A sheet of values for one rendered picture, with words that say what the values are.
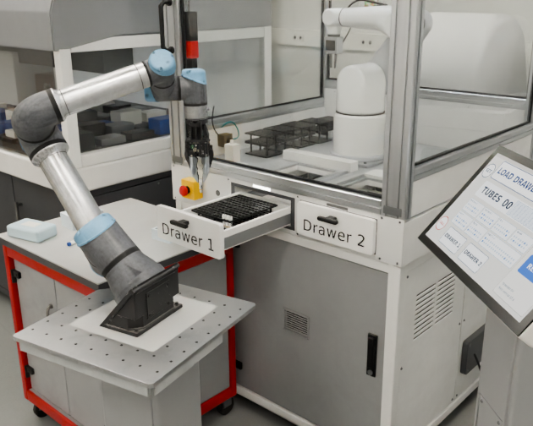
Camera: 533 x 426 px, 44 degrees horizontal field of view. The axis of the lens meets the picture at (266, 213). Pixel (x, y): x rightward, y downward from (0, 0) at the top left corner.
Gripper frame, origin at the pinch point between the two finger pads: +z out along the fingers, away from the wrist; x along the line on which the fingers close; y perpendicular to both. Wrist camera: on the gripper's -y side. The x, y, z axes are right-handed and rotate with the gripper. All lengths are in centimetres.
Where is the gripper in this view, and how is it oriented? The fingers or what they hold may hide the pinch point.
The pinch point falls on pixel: (200, 177)
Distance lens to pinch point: 218.1
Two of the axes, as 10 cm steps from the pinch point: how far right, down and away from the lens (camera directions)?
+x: 10.0, -0.3, 0.0
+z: 0.3, 9.5, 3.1
